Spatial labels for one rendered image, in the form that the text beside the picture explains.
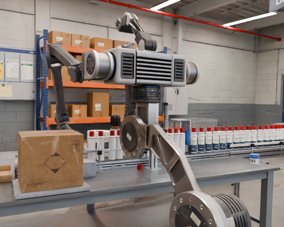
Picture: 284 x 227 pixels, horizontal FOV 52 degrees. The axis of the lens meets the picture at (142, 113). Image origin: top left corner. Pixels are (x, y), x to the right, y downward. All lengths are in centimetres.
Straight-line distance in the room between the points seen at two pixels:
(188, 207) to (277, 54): 943
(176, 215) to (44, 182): 72
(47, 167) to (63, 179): 11
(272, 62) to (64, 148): 932
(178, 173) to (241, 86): 903
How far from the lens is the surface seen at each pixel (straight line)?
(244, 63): 1021
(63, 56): 159
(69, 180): 156
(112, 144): 202
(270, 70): 1039
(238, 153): 264
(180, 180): 109
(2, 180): 183
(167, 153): 114
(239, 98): 997
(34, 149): 150
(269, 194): 239
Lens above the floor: 131
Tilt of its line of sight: 3 degrees down
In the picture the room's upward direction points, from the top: 1 degrees clockwise
